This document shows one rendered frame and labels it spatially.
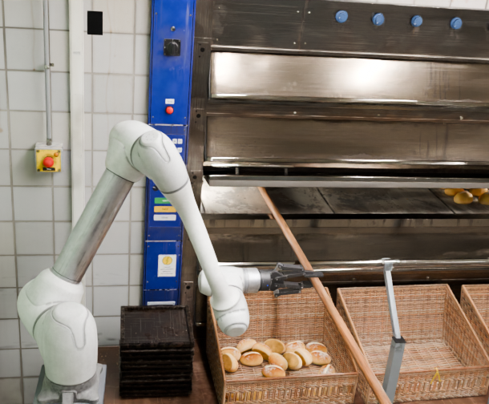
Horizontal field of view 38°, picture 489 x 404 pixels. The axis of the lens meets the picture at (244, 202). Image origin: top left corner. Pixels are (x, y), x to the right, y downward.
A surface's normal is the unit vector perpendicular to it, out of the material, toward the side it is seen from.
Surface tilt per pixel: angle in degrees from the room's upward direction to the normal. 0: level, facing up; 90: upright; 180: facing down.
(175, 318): 0
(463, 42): 90
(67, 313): 6
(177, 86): 90
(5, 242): 90
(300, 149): 70
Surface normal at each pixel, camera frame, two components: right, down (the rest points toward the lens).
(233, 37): 0.18, 0.41
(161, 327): 0.08, -0.91
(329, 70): 0.20, 0.07
